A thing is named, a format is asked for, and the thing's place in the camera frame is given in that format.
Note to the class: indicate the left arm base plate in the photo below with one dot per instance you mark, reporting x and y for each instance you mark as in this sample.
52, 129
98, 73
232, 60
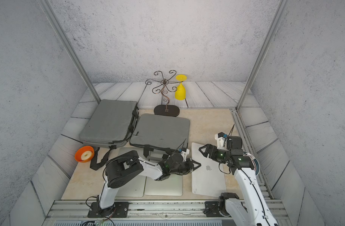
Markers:
117, 210

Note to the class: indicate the brown wire cup stand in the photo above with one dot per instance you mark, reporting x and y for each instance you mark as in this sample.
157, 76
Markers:
164, 109

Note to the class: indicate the left aluminium corner post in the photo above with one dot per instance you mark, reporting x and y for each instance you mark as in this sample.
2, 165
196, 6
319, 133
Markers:
48, 11

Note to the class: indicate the patterned plate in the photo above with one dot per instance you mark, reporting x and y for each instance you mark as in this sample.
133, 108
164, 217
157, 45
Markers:
255, 163

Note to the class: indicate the yellow plastic goblet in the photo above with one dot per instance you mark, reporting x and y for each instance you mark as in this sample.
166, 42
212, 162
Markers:
180, 93

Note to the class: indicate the orange bowl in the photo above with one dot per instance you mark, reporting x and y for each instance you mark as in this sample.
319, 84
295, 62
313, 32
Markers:
84, 154

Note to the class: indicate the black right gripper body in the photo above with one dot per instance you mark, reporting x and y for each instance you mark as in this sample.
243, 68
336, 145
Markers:
220, 156

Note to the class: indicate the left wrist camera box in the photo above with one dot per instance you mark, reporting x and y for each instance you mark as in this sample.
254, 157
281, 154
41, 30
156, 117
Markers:
184, 153

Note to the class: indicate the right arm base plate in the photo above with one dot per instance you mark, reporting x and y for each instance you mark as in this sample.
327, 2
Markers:
214, 209

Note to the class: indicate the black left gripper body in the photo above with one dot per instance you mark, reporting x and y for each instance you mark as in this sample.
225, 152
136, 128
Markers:
184, 167

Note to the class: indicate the silver apple laptop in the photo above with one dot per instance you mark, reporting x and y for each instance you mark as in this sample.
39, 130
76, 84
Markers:
171, 186
207, 179
135, 187

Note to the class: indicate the right aluminium corner post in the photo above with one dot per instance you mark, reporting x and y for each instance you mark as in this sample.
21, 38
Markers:
262, 53

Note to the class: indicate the grey laptop bag with strap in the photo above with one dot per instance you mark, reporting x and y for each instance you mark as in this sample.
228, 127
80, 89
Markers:
101, 156

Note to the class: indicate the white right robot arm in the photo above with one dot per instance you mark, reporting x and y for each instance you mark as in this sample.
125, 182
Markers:
254, 211

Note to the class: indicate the aluminium corner post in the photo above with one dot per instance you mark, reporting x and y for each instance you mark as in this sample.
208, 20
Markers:
262, 53
48, 11

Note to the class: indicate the grey laptop sleeve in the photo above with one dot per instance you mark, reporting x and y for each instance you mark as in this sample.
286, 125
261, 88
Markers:
112, 124
160, 136

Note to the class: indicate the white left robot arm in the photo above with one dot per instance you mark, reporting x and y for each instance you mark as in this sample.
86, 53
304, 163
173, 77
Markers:
122, 169

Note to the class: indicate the aluminium front rail frame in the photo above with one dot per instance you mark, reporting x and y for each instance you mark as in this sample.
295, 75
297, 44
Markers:
140, 212

